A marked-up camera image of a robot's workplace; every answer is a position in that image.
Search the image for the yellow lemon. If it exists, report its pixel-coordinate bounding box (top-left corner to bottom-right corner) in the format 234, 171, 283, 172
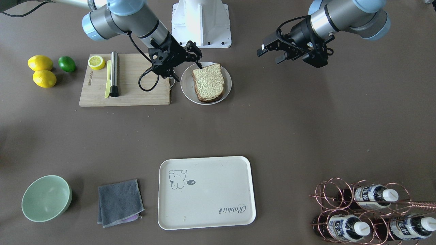
27, 55, 53, 71
32, 70, 57, 88

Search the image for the copper wire bottle rack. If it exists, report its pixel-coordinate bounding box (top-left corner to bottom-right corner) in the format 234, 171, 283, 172
312, 177, 435, 245

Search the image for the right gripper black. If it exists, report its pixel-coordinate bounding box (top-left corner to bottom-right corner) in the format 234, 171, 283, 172
148, 33, 203, 79

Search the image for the tea bottle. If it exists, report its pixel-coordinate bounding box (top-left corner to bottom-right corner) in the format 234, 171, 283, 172
375, 214, 436, 241
312, 214, 371, 242
334, 184, 399, 211

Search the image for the steel cylinder muddler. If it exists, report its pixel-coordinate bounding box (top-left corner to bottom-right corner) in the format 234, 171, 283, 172
109, 51, 119, 97

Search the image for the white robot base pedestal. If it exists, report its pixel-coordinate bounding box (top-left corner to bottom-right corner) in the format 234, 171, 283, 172
171, 0, 232, 49

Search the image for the grey folded cloth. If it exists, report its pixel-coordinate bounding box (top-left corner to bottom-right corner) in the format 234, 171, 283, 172
97, 179, 145, 228

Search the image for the green ceramic bowl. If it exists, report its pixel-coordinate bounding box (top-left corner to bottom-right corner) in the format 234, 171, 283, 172
21, 175, 72, 222

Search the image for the half lemon slice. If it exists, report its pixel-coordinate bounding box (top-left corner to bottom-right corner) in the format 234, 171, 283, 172
88, 55, 106, 70

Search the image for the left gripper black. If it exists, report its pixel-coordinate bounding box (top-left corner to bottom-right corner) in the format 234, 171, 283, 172
256, 15, 335, 68

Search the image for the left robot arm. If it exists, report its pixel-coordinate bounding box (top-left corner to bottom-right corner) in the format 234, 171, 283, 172
257, 0, 391, 68

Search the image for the yellow lemon lower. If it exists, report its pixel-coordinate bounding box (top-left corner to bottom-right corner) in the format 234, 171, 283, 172
32, 70, 57, 88

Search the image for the bread slice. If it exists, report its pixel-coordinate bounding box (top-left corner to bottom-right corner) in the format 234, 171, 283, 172
192, 63, 224, 98
197, 92, 224, 103

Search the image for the yellow plastic knife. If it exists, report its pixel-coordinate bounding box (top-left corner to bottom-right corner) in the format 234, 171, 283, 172
104, 60, 112, 99

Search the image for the cream rabbit tray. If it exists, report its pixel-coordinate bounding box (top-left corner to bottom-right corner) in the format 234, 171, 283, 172
157, 156, 256, 230

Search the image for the wooden cutting board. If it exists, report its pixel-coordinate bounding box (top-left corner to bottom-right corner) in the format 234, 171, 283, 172
79, 54, 172, 107

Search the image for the tea bottle upper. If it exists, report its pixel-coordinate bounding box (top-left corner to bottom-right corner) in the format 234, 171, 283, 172
334, 184, 399, 211

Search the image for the green lime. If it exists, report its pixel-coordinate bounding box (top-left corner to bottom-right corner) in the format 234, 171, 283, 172
58, 56, 76, 72

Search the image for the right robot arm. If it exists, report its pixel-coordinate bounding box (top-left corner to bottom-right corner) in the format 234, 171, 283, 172
61, 0, 202, 79

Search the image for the yellow lemon upper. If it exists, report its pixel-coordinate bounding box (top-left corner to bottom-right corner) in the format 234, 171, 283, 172
27, 55, 53, 71

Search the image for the white round plate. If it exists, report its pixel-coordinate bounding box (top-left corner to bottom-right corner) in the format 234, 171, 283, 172
180, 64, 232, 105

